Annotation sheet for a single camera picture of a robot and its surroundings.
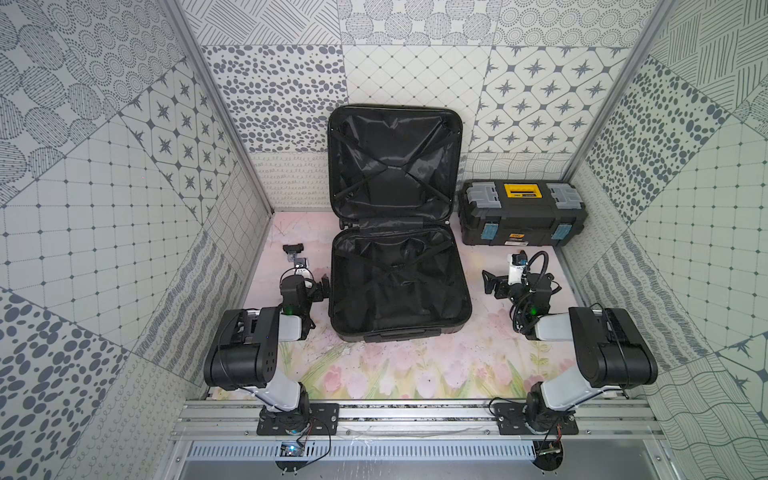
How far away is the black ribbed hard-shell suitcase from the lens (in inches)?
35.5

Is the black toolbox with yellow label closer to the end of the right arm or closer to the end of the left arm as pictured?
the end of the right arm

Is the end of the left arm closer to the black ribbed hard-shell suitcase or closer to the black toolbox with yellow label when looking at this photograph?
the black ribbed hard-shell suitcase

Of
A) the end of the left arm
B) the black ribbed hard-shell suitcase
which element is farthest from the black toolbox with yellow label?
→ the end of the left arm

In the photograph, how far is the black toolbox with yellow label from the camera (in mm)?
999

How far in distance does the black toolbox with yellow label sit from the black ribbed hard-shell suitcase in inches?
3.9

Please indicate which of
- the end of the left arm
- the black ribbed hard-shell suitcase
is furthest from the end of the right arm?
the end of the left arm
